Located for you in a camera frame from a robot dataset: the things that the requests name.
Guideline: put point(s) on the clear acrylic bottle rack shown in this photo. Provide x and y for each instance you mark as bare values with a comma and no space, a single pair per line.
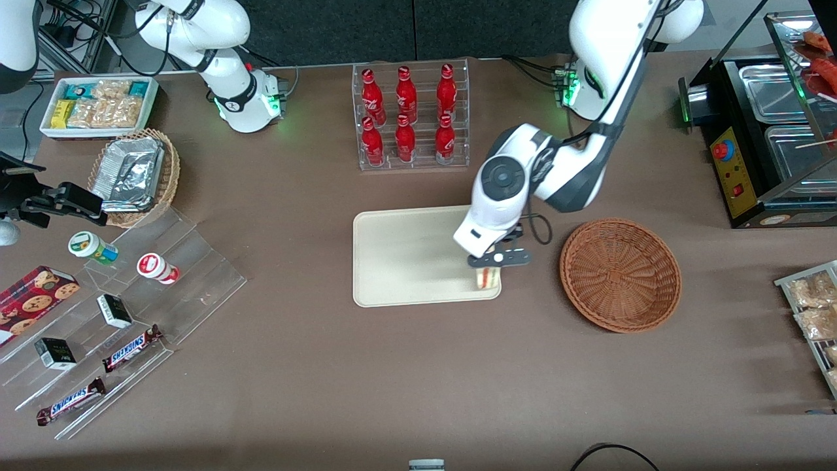
422,160

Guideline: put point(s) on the small grey box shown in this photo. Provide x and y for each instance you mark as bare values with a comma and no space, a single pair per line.
426,465

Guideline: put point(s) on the triangular sandwich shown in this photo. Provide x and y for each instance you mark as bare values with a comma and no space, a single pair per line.
487,279

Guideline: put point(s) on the steel warmer pan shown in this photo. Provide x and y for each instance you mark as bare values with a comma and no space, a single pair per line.
794,154
771,91

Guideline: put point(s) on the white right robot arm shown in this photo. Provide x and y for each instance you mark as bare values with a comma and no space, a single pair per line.
229,72

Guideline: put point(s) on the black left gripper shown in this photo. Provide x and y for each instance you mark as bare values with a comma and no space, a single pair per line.
514,234

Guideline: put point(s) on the black food warmer machine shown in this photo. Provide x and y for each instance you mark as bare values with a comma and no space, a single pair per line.
739,176

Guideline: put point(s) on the clear bag of fried snacks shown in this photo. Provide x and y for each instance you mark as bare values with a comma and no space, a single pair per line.
817,324
832,354
814,291
833,378

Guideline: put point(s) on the silver foil pack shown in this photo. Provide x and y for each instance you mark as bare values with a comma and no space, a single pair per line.
127,170
124,207

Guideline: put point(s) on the red cookie box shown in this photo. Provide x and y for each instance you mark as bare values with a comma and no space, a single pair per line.
33,301

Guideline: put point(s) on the clear acrylic stepped display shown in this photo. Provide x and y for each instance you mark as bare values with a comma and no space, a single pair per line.
196,275

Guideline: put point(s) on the white rectangular snack bin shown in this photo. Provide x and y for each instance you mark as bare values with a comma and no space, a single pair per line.
49,132

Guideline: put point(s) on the red lid yogurt cup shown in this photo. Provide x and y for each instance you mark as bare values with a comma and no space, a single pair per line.
153,266

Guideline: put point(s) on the yellow snack pack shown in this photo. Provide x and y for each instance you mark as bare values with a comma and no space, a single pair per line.
62,114

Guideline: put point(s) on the Snickers chocolate bar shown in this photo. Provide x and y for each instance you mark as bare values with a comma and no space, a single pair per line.
131,348
68,402

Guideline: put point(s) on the small black carton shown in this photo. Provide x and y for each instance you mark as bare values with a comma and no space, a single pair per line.
114,311
55,353

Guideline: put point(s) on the green lid yogurt cup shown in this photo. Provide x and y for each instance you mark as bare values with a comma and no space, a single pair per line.
88,245

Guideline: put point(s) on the beige rectangular tray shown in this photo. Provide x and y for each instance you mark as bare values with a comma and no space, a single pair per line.
405,255

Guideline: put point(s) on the clear bag of crackers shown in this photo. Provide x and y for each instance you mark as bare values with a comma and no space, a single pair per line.
87,113
124,112
111,89

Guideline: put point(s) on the red cola bottle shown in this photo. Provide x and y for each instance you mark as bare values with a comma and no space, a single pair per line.
373,144
406,95
405,140
444,140
446,91
373,98

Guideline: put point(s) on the teal snack pack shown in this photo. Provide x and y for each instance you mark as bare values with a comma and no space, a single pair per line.
78,91
138,89

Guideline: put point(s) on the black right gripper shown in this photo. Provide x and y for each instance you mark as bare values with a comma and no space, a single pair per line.
18,193

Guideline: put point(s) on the light oval wicker basket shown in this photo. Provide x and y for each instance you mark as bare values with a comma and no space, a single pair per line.
169,176

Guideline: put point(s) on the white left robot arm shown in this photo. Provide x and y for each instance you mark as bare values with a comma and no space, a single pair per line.
562,170

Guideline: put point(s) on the red sausage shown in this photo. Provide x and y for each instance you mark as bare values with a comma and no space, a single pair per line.
819,41
825,75

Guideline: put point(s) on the brown round wicker basket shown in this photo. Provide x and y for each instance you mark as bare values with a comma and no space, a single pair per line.
621,275

